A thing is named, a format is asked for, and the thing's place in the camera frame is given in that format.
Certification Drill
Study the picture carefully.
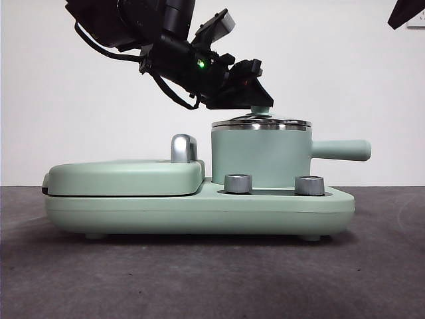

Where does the glass lid with green knob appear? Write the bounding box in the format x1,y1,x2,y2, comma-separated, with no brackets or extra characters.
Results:
212,105,312,130

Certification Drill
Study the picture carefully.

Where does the mint green steamer pot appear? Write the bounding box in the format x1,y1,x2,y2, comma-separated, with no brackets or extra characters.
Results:
211,126,371,189

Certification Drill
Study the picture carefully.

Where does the silver control knob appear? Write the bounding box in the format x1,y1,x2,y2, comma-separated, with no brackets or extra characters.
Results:
294,175,325,196
223,173,253,194

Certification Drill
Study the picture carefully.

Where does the mint green breakfast machine base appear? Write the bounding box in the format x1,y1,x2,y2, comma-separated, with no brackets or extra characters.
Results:
42,177,356,242

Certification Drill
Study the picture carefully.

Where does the white wall socket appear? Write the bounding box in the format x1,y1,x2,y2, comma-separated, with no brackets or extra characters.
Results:
406,11,425,31

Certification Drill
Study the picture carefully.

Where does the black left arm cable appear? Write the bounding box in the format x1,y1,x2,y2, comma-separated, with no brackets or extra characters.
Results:
73,21,147,62
149,62,202,110

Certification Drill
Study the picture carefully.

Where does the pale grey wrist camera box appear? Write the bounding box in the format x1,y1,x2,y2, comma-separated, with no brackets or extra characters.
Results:
195,9,237,46

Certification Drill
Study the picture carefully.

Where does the chrome cover handle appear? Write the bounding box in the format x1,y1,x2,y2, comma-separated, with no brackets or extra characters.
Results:
170,134,200,164

